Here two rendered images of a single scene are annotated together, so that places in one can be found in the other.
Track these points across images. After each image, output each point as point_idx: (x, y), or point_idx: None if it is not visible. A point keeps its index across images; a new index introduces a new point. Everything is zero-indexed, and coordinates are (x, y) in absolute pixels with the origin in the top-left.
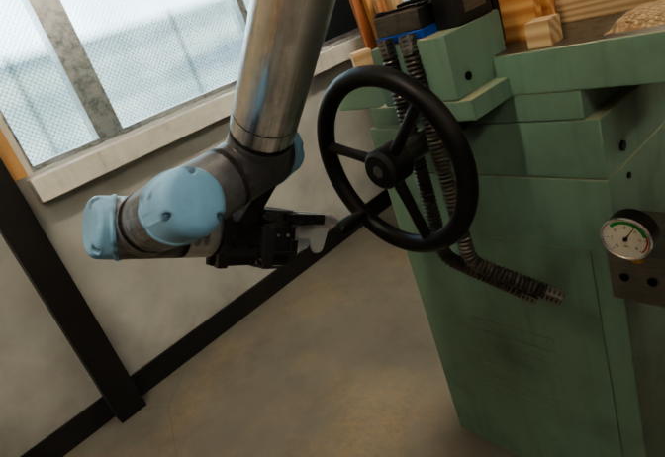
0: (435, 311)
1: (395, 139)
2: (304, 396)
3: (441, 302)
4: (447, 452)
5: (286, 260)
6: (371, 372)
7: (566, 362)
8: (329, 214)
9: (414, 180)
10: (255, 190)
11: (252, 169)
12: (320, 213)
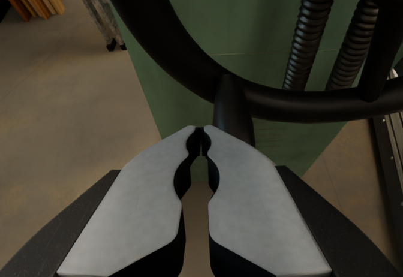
0: (172, 128)
1: None
2: (36, 227)
3: (182, 121)
4: (182, 203)
5: None
6: (85, 175)
7: (294, 131)
8: (232, 135)
9: None
10: None
11: None
12: (188, 139)
